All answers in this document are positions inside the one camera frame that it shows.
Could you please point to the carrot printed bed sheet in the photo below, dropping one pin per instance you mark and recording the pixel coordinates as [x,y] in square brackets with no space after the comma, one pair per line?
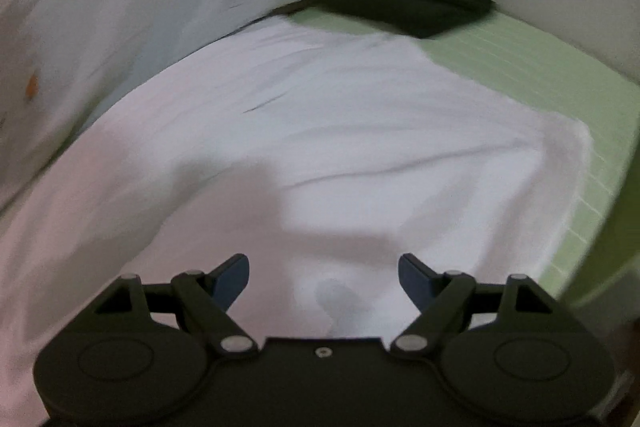
[150,7]

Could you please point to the green grid mat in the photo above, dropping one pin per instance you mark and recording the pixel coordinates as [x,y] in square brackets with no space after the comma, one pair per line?
[575,97]

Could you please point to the dark green folded cloth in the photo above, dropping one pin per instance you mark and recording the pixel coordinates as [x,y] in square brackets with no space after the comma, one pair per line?
[415,2]

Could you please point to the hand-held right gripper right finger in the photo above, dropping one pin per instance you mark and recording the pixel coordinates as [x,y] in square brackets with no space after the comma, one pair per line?
[416,279]

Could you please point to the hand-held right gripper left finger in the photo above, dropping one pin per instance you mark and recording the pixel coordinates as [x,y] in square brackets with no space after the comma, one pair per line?
[231,279]

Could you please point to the white garment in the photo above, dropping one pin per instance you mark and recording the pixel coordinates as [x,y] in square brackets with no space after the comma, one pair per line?
[320,132]

